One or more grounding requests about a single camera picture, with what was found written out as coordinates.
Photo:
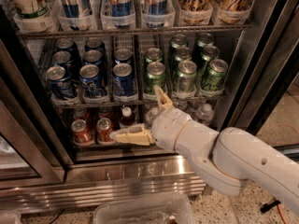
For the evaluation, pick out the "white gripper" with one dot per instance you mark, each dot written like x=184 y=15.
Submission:
x=167 y=125

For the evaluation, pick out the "red coke can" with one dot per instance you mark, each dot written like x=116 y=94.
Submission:
x=104 y=128
x=81 y=113
x=81 y=132
x=105 y=112

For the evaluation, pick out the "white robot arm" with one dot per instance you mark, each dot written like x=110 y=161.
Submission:
x=225 y=160

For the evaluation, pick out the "front right blue pepsi can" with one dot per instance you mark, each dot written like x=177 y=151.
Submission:
x=123 y=80

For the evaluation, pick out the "blue pepsi can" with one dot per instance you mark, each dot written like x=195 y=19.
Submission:
x=61 y=83
x=123 y=80
x=91 y=80

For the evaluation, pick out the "front left green can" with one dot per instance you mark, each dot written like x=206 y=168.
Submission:
x=155 y=75

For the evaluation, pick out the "green can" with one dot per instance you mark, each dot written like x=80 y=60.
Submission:
x=214 y=76
x=155 y=75
x=184 y=76

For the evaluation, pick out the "front middle green can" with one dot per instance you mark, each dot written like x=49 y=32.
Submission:
x=184 y=76

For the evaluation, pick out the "front right green can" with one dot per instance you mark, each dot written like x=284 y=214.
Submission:
x=214 y=76

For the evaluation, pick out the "front middle blue pepsi can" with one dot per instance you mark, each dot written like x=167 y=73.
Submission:
x=91 y=80

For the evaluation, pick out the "stainless steel fridge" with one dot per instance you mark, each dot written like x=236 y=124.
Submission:
x=46 y=171

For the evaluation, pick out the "front left blue pepsi can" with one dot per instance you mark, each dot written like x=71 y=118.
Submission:
x=61 y=83

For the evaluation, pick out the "fridge glass door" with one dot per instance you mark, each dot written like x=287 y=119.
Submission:
x=261 y=88

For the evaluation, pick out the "left clear water bottle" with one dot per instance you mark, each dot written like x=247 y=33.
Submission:
x=151 y=115

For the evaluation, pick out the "clear water bottle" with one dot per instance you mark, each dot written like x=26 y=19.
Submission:
x=204 y=114
x=182 y=105
x=151 y=115

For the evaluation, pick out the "brown drink bottle white label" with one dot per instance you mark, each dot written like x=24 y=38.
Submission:
x=127 y=117

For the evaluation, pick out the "middle clear water bottle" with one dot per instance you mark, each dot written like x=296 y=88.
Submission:
x=182 y=105

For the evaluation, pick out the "right clear water bottle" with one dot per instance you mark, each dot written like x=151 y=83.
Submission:
x=204 y=114

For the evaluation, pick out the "clear plastic bin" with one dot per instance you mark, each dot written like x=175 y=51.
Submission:
x=154 y=209

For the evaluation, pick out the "black stand leg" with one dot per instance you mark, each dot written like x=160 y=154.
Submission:
x=268 y=206

